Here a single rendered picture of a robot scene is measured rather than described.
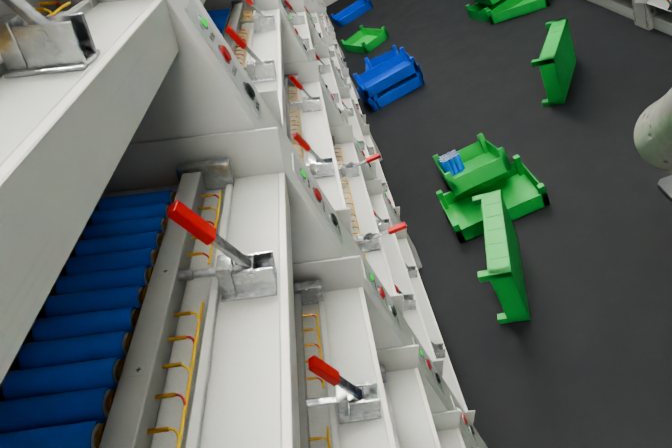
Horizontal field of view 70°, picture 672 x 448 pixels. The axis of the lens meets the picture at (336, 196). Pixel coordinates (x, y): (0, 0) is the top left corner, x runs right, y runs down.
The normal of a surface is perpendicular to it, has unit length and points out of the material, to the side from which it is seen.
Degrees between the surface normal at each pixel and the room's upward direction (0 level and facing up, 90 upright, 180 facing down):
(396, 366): 90
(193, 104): 90
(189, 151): 90
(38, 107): 22
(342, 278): 90
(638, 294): 0
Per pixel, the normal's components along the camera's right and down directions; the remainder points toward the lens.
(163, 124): 0.11, 0.56
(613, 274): -0.45, -0.71
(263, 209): -0.07, -0.82
